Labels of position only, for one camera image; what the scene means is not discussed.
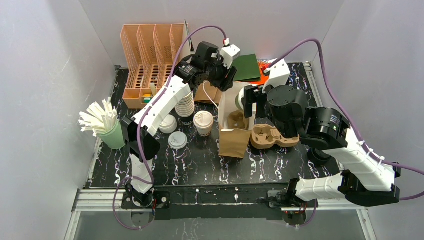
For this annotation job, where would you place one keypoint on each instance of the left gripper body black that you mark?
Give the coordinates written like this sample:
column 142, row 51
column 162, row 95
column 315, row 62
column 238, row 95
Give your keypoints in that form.
column 224, row 78

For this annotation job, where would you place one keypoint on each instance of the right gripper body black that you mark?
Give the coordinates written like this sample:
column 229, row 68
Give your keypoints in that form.
column 249, row 100

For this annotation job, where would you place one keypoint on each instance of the cardboard two-cup carrier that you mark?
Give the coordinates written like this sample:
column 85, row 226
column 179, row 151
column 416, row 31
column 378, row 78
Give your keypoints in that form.
column 264, row 136

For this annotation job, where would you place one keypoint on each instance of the green paper cup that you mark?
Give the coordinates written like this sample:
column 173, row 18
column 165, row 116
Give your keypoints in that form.
column 239, row 102

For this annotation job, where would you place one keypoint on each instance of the stack of paper cups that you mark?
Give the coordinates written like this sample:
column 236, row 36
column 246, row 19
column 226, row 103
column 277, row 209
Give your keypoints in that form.
column 185, row 109

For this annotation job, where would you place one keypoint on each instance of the single white lid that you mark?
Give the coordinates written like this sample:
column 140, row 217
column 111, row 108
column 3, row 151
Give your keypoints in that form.
column 203, row 119

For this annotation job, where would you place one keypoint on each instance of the single paper cup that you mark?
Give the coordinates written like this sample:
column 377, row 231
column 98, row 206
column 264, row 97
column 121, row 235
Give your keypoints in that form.
column 204, row 132

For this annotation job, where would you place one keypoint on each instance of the tan paper bag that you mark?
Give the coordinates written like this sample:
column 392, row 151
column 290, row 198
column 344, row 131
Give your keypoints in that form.
column 233, row 142

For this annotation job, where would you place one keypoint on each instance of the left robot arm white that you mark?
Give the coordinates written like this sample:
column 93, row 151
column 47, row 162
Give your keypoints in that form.
column 139, row 132

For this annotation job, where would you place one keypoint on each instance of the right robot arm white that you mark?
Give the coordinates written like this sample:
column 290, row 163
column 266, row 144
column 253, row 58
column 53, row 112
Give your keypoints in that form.
column 329, row 135

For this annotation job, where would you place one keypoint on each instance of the white folder in organizer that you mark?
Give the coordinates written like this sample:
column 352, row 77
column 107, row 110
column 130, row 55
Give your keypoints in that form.
column 188, row 47

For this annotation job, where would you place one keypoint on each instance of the brown kraft paper bag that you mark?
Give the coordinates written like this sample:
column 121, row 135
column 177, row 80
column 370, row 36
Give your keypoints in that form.
column 206, row 92

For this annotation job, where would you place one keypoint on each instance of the orange paper bag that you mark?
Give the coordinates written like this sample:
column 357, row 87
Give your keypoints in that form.
column 261, row 71

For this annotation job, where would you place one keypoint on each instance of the dark green paper bag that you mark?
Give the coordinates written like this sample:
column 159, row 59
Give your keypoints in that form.
column 247, row 69

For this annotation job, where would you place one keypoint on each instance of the pink desk file organizer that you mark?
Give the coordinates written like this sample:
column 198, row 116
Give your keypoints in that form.
column 149, row 51

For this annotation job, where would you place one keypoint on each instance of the black round lid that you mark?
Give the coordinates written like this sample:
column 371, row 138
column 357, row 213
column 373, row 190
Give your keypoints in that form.
column 318, row 157

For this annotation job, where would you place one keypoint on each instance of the green yellow small item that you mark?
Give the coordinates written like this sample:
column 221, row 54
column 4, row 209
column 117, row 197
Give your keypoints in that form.
column 146, row 98

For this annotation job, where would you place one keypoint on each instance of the stack of white lids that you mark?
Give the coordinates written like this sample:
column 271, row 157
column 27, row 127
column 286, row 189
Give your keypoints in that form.
column 169, row 124

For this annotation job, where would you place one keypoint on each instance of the loose white lid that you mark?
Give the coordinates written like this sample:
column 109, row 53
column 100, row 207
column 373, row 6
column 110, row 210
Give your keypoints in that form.
column 177, row 140

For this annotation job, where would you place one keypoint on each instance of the green cup holder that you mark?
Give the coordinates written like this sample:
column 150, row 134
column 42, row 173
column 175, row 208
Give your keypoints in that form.
column 113, row 138

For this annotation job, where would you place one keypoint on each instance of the white wrapped straws bundle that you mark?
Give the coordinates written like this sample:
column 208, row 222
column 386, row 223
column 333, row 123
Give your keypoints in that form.
column 98, row 118

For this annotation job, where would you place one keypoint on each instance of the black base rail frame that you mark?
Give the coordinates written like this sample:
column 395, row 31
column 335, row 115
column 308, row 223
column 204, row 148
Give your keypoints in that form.
column 234, row 201

